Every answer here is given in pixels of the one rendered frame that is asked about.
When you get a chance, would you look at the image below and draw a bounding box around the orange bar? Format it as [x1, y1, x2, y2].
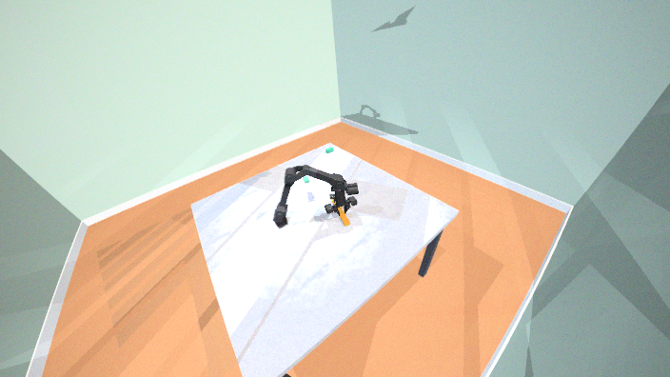
[332, 199, 350, 227]

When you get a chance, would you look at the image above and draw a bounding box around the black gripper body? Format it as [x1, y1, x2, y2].
[325, 196, 358, 214]

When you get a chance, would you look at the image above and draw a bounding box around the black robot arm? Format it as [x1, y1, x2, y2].
[273, 165, 359, 229]

